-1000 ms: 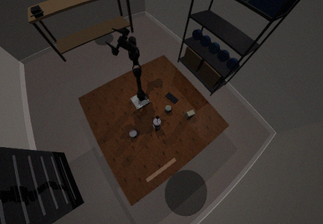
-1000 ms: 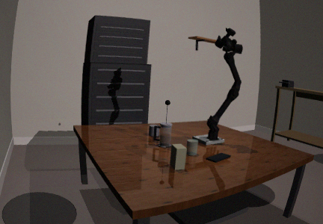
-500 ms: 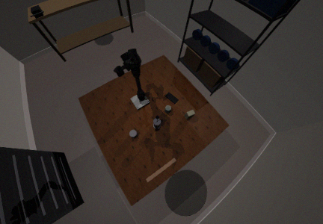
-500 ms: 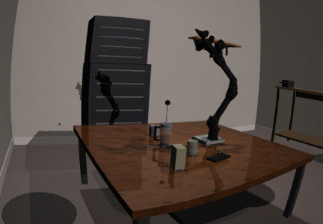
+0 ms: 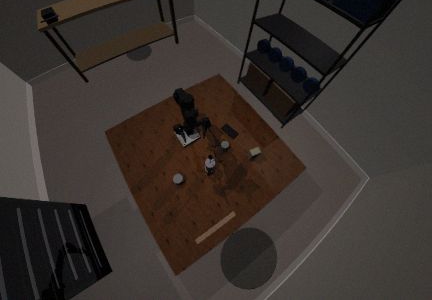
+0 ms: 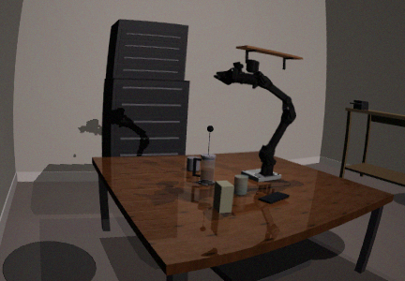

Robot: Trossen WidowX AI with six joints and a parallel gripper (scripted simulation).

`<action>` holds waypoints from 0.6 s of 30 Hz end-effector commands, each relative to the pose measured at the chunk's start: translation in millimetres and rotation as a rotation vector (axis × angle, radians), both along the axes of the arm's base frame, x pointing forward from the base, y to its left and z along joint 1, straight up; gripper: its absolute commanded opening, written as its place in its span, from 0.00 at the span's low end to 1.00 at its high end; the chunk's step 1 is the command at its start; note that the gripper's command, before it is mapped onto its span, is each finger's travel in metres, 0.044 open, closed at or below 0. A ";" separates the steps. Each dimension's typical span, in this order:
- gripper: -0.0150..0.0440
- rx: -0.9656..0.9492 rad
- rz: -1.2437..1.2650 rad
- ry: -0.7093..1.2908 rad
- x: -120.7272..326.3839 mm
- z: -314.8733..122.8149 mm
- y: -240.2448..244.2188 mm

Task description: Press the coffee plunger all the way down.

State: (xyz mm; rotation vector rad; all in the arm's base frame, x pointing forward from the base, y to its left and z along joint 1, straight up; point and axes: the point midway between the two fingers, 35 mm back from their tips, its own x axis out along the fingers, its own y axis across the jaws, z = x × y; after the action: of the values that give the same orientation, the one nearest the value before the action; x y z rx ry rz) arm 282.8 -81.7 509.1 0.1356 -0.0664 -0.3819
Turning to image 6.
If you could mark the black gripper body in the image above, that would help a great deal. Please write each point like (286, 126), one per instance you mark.
(241, 78)

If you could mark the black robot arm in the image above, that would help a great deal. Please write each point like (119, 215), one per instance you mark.
(267, 151)

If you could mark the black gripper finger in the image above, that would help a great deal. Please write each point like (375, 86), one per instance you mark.
(220, 78)
(226, 74)

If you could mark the beige rectangular block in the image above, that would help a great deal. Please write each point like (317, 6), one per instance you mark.
(223, 198)

